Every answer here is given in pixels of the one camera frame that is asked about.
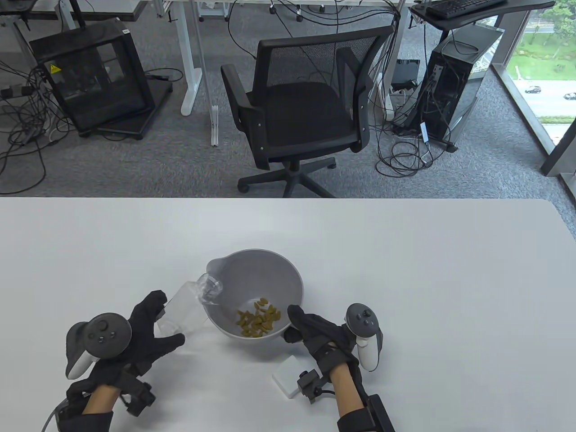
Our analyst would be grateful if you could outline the person's right hand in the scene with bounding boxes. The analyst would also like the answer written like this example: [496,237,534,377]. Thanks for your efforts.
[286,305,361,373]

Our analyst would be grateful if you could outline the person's left hand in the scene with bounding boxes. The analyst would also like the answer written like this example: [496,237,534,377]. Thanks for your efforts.
[88,290,186,387]

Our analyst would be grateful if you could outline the clear plastic jar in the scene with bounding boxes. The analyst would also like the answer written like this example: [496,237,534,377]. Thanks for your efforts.
[155,273,225,336]

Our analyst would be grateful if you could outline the white square jar lid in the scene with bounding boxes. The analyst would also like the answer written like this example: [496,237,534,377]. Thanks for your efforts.
[271,355,312,399]

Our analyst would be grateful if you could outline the grey salad bowl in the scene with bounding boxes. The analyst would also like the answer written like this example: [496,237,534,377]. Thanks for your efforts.
[206,249,306,341]

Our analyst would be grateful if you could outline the person's left forearm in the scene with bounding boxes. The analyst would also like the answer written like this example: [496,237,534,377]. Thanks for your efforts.
[82,384,122,416]

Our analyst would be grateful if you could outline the person's right forearm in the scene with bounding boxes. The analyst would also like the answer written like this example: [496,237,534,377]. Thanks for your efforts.
[330,363,368,418]

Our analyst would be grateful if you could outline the left white grey controller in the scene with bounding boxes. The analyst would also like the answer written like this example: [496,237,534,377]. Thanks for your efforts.
[65,312,133,380]

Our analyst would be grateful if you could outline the white grey controller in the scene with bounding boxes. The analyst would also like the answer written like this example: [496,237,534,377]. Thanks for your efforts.
[345,303,386,373]
[65,312,133,380]

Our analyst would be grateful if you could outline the right white grey controller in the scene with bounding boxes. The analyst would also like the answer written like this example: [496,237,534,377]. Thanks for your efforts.
[345,303,386,373]

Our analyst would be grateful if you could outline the black mesh office chair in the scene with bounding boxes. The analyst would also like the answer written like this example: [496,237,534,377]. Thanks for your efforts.
[220,25,396,198]

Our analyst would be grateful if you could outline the black flat floor platform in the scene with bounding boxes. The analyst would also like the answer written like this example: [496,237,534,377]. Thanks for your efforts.
[80,79,174,141]

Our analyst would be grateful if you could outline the small black box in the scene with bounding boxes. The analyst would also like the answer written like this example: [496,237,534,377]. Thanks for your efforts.
[390,58,422,90]

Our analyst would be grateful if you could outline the black computer tower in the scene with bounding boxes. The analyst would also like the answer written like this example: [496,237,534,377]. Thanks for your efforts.
[405,22,505,152]

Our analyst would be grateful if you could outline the grey power strip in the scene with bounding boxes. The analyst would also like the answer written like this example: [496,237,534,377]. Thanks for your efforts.
[0,84,35,100]

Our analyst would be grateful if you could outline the white desk leg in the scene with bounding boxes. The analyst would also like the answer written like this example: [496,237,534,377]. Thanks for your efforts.
[173,0,208,117]
[382,8,413,121]

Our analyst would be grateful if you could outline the black keyboard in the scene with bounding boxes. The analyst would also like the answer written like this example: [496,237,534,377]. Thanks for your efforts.
[425,0,508,20]

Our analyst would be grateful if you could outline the black desk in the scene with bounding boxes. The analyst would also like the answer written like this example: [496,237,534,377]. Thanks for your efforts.
[410,0,557,32]

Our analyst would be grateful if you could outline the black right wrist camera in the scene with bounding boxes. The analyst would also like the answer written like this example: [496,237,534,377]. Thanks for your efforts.
[297,369,336,405]

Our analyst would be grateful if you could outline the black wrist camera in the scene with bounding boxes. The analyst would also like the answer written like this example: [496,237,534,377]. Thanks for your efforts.
[297,369,336,405]
[119,374,157,417]

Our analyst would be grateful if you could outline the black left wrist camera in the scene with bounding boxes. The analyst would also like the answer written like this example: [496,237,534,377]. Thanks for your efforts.
[119,374,157,417]

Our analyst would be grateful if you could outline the black right wrist strap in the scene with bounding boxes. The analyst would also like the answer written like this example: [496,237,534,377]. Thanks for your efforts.
[337,394,397,432]

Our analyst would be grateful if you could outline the black wrist strap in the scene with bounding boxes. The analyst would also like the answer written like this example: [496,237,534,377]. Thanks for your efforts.
[337,394,397,432]
[56,395,114,432]

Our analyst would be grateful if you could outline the black left wrist strap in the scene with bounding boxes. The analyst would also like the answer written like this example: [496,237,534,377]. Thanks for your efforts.
[56,395,114,432]

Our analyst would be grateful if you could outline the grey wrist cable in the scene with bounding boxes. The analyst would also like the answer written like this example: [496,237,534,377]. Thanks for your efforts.
[41,400,69,432]

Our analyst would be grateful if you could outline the bundle of black floor cables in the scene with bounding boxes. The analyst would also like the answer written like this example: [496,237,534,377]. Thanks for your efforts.
[375,121,436,177]
[0,58,78,195]

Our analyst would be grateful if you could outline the black glass enclosure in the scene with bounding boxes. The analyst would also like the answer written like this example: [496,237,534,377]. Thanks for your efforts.
[29,18,156,136]

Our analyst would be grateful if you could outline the black hanging cables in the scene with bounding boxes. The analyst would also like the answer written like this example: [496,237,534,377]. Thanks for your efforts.
[226,0,402,88]

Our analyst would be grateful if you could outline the dark window frame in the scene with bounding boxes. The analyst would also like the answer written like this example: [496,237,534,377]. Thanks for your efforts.
[491,0,576,177]

